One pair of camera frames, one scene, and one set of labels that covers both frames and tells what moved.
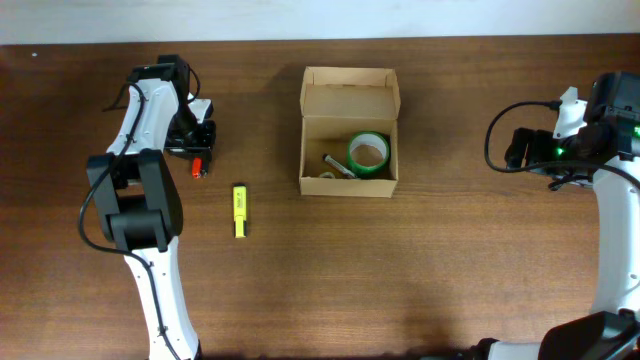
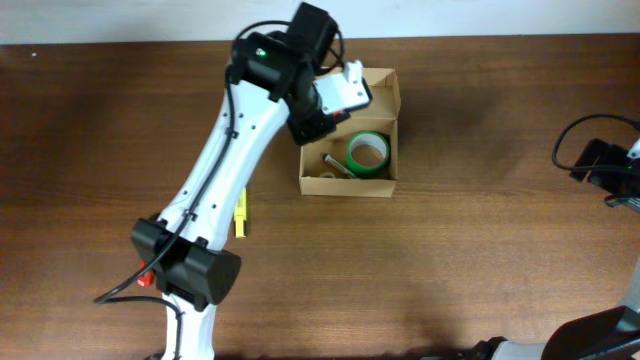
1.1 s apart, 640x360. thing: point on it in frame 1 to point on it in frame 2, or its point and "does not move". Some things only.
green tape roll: [368, 138] does not move
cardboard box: [337, 105] does not move
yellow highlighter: [240, 211] does not move
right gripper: [515, 150] to [610, 154]
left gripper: [199, 148] to [307, 131]
